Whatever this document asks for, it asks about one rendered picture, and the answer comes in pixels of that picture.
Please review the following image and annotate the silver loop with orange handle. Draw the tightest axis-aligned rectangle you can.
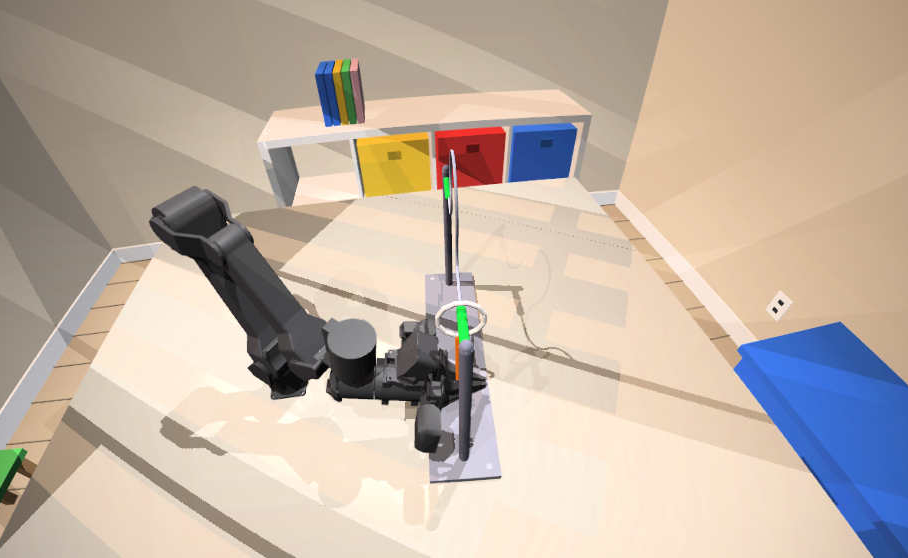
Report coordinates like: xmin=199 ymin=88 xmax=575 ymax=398
xmin=435 ymin=301 xmax=487 ymax=380

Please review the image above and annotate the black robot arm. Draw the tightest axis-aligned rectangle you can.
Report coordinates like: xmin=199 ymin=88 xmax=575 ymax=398
xmin=149 ymin=186 xmax=440 ymax=403

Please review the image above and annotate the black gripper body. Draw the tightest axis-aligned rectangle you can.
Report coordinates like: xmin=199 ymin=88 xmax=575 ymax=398
xmin=374 ymin=319 xmax=441 ymax=453

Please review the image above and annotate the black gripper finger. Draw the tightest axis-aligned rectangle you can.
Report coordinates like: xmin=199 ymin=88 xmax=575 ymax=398
xmin=438 ymin=375 xmax=487 ymax=413
xmin=436 ymin=349 xmax=487 ymax=382

